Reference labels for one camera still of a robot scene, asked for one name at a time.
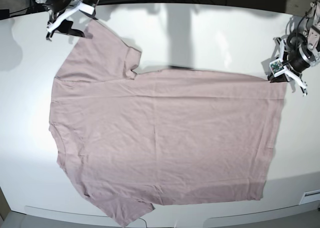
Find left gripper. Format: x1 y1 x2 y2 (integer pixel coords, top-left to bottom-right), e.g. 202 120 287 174
267 34 319 83

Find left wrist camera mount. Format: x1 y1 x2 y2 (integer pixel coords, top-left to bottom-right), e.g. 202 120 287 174
269 37 308 97

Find pink T-shirt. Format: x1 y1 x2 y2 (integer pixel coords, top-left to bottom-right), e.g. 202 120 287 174
49 21 287 227

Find black cables behind table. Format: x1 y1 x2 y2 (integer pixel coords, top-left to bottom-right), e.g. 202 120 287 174
0 2 51 20

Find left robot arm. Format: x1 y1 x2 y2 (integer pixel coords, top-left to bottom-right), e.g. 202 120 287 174
267 0 320 92

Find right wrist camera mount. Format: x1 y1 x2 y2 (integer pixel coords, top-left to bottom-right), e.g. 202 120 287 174
46 0 100 41

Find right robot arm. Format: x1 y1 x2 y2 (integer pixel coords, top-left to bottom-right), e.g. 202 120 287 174
34 0 85 41

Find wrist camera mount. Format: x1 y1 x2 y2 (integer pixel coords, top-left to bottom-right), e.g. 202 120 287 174
269 37 308 97
46 0 100 41

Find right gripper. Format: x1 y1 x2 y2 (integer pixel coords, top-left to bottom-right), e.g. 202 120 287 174
43 0 85 38

